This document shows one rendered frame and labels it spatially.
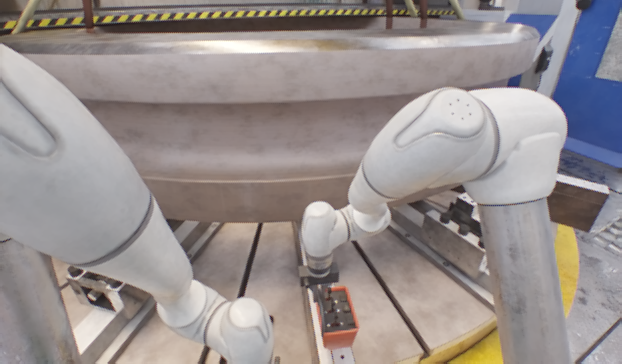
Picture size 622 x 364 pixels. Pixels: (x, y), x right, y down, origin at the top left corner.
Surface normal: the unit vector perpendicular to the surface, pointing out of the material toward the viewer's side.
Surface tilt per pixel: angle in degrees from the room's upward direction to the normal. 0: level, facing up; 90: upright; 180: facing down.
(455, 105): 41
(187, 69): 90
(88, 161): 81
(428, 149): 97
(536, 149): 68
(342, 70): 90
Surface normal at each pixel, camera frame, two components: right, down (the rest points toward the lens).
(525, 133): 0.30, 0.11
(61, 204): 0.73, 0.39
